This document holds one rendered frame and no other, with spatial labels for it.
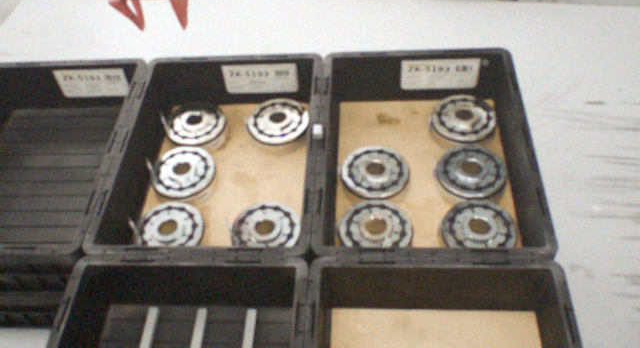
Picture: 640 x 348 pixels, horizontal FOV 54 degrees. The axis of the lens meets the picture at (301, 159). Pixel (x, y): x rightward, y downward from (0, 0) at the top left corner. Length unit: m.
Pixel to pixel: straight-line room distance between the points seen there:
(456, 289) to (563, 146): 0.51
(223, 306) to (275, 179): 0.23
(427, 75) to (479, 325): 0.43
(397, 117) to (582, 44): 0.55
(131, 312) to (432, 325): 0.41
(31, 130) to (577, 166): 0.98
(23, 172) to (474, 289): 0.75
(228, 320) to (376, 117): 0.43
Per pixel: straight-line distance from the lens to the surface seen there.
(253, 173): 1.01
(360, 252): 0.78
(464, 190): 0.94
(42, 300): 1.00
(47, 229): 1.05
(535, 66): 1.41
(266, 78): 1.08
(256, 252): 0.80
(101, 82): 1.16
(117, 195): 0.94
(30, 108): 1.27
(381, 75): 1.07
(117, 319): 0.92
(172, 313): 0.90
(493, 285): 0.82
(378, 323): 0.85
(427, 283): 0.80
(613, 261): 1.11
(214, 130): 1.05
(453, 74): 1.07
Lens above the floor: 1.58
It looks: 48 degrees down
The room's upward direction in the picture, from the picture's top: 8 degrees counter-clockwise
